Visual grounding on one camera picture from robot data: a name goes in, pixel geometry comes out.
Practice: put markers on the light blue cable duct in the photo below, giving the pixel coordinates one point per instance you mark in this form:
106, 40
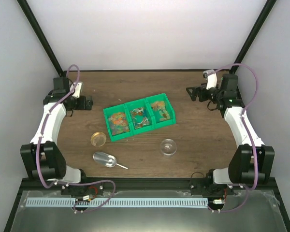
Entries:
119, 202

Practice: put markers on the black aluminium frame rail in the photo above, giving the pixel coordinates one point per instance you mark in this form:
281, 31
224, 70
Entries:
134, 184

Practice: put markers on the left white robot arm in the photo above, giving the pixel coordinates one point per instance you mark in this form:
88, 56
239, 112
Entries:
41, 157

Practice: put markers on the pile of star gummies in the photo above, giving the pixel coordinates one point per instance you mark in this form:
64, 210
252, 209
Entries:
118, 123

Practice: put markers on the pile of popsicle candies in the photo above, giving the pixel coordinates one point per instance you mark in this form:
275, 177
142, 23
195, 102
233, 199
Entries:
160, 111

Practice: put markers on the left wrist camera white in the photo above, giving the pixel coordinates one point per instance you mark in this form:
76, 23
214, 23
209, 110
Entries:
77, 89

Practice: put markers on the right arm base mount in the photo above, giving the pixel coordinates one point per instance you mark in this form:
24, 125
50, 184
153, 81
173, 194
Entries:
203, 184

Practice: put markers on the clear plastic jar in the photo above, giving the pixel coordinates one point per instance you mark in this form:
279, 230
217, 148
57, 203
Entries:
168, 147

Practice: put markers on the gold jar lid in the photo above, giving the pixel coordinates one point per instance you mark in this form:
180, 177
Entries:
98, 139

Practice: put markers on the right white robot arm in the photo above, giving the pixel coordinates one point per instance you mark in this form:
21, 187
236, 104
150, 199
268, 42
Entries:
253, 160

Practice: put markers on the green bin popsicle candies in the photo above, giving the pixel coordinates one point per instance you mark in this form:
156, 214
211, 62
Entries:
161, 97

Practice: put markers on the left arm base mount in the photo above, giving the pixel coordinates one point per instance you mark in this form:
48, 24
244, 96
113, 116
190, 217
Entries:
80, 191

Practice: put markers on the green bin lollipops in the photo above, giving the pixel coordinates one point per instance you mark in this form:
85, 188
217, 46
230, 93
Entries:
138, 104

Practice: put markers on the pile of lollipops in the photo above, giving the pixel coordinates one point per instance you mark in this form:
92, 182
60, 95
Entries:
140, 118

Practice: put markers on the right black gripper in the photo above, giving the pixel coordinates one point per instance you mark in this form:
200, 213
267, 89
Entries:
201, 89

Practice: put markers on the metal scoop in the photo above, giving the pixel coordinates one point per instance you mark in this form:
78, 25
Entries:
107, 160

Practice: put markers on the green bin star gummies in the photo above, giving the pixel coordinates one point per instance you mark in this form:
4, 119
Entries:
115, 109

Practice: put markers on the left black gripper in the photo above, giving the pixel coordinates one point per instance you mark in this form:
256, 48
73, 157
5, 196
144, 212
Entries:
89, 103

